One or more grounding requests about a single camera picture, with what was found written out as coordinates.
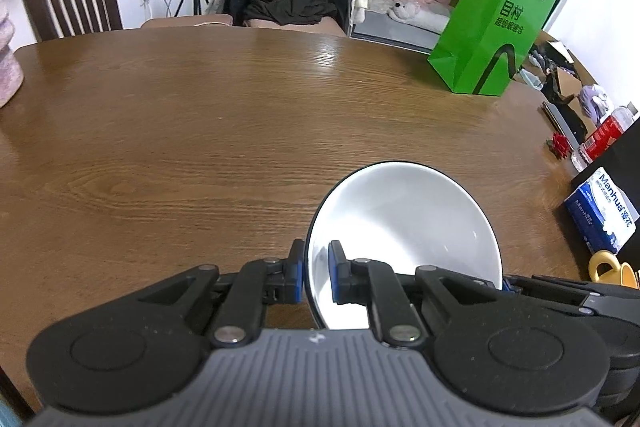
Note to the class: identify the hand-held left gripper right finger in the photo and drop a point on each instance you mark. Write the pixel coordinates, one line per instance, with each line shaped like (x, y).
(336, 277)

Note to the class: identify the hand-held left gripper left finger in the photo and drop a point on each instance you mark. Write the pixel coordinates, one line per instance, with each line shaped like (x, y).
(298, 272)

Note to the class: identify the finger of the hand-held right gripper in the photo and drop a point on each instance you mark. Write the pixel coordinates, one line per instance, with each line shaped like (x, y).
(550, 293)

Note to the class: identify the white bowl with dark rim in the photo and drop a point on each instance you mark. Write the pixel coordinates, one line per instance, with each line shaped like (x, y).
(400, 227)

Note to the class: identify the yellow mug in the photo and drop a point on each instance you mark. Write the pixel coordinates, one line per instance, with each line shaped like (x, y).
(627, 274)

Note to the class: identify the blue tissue box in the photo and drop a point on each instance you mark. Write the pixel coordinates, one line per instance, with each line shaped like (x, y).
(600, 212)

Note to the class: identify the small red ornament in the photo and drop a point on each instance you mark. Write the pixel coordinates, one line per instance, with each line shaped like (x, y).
(560, 146)

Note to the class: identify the black paper bag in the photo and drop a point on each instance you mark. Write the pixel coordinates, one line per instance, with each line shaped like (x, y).
(627, 152)

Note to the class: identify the red label water bottle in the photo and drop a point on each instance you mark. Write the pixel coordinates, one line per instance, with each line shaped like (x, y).
(600, 139)

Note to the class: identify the lilac crumpled cloth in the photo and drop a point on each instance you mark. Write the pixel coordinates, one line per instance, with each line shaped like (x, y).
(592, 99)

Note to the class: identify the open cardboard box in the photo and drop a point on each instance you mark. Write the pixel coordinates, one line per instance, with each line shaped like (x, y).
(565, 82)

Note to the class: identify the grey mattress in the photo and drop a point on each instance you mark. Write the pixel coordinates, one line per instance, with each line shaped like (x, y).
(390, 34)

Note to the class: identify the green paper bag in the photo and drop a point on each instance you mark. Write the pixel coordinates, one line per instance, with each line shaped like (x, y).
(475, 42)

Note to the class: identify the dark crumpled garment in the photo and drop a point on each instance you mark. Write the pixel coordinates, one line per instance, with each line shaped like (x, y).
(295, 4)

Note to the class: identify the white plush toy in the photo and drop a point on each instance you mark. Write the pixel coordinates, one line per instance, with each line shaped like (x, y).
(402, 11)

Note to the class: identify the tan cushioned seat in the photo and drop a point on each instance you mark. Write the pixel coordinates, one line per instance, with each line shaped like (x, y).
(170, 23)

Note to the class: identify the pink textured vase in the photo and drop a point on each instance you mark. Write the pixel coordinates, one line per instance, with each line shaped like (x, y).
(9, 67)

